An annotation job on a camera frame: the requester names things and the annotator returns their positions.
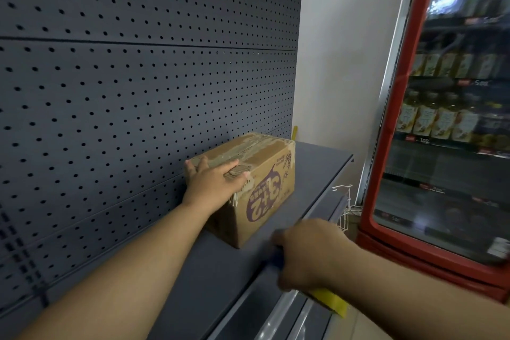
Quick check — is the person's right forearm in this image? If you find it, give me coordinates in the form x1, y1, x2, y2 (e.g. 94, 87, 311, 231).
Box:
339, 238, 510, 340

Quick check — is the person's left hand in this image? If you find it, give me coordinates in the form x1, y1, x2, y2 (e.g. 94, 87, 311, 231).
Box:
182, 154, 252, 215

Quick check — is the yellow and blue utility knife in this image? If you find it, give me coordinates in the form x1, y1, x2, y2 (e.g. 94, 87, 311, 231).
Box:
268, 249, 350, 319

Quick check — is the row of yellow juice bottles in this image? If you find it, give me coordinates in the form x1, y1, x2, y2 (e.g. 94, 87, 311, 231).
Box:
398, 90, 510, 146

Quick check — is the person's left forearm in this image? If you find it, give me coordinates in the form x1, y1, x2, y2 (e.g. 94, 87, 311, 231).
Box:
17, 201, 209, 340

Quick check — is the clear shelf price rail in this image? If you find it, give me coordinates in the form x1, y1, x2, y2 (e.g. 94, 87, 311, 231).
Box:
207, 195, 352, 340

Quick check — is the white wire hook rack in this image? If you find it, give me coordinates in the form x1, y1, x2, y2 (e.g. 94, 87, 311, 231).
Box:
332, 184, 361, 232

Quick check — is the grey metal shelf board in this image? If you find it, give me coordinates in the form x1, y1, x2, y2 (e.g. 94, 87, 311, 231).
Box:
147, 142, 354, 340

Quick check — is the row of pale tea bottles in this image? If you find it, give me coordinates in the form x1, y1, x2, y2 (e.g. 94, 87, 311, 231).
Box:
410, 44, 510, 80

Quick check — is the red glass-door drinks fridge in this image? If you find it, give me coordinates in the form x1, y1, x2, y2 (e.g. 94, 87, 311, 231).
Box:
355, 0, 510, 304

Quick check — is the person's right hand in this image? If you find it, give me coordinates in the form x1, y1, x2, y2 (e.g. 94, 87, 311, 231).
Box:
271, 218, 361, 293

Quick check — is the grey perforated shelf back panel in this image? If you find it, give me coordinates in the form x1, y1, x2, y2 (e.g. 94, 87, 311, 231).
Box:
0, 0, 302, 340

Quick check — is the brown cardboard box purple print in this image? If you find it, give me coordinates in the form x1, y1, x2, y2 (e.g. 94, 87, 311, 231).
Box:
190, 132, 296, 250

